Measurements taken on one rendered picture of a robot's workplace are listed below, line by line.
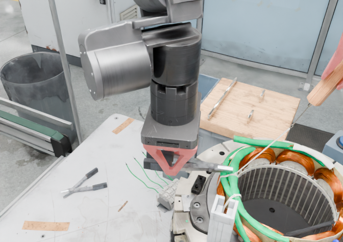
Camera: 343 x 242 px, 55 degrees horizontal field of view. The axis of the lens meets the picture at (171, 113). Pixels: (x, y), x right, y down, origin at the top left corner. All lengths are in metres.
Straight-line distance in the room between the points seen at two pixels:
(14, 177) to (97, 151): 1.19
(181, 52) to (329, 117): 2.43
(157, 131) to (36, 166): 1.87
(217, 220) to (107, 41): 0.24
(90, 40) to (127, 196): 0.67
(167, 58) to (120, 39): 0.05
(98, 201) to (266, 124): 0.49
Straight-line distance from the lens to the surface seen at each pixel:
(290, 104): 0.81
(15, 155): 2.35
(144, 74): 0.33
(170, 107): 0.37
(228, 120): 0.72
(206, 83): 0.88
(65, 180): 1.01
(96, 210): 0.92
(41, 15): 3.18
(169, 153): 0.47
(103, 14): 2.70
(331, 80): 0.39
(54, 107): 2.03
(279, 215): 0.63
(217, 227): 0.42
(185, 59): 0.34
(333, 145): 0.78
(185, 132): 0.38
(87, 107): 2.61
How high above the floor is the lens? 1.51
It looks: 38 degrees down
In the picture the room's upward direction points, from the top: 1 degrees clockwise
